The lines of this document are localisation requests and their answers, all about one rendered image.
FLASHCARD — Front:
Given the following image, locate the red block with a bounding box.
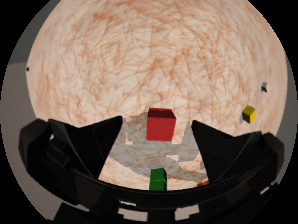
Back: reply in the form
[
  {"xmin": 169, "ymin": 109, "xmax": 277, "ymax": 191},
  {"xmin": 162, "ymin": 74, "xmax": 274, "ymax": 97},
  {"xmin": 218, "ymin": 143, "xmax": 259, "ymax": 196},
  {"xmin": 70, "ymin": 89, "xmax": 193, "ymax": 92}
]
[{"xmin": 146, "ymin": 108, "xmax": 177, "ymax": 141}]

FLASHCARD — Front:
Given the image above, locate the green block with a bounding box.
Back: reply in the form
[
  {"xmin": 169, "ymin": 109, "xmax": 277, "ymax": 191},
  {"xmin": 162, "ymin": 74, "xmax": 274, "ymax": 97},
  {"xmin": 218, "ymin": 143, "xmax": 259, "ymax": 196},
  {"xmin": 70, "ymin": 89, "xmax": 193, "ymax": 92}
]
[
  {"xmin": 150, "ymin": 168, "xmax": 168, "ymax": 184},
  {"xmin": 149, "ymin": 180, "xmax": 168, "ymax": 190}
]

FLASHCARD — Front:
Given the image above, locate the small yellow cube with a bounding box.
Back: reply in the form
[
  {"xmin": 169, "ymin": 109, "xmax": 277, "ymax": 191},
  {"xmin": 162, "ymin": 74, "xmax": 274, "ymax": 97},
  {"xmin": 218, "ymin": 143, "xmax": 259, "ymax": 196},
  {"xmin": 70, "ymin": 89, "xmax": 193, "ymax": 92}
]
[{"xmin": 242, "ymin": 104, "xmax": 255, "ymax": 124}]

